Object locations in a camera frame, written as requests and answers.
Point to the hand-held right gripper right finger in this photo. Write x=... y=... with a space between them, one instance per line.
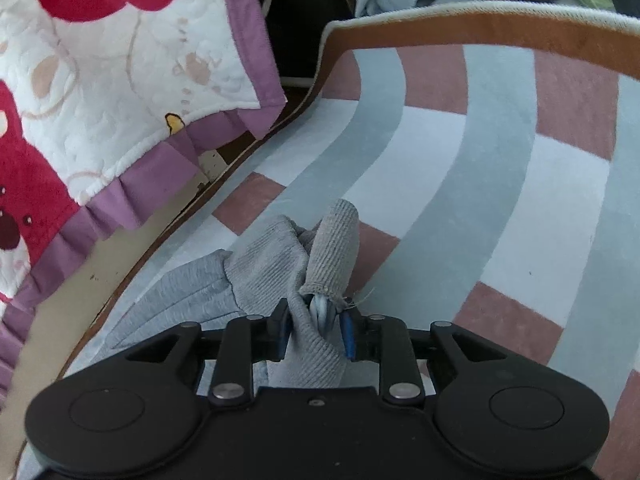
x=349 y=335

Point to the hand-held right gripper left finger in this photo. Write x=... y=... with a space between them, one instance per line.
x=281 y=332

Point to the grey sweatshirt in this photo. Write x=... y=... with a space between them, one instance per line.
x=260 y=270

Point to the striped rug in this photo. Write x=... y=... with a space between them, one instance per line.
x=500 y=185

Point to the bear printed blanket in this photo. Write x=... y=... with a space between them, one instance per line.
x=125 y=85

